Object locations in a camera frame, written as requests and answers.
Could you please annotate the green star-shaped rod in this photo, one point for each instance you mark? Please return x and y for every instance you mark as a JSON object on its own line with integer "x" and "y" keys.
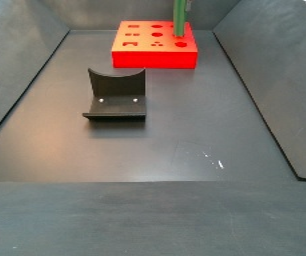
{"x": 178, "y": 17}

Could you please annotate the red block with shaped holes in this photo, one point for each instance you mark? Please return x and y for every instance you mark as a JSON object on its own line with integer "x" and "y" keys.
{"x": 145, "y": 45}

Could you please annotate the black curved holder bracket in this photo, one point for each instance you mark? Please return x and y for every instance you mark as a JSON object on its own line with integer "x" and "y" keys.
{"x": 118, "y": 96}

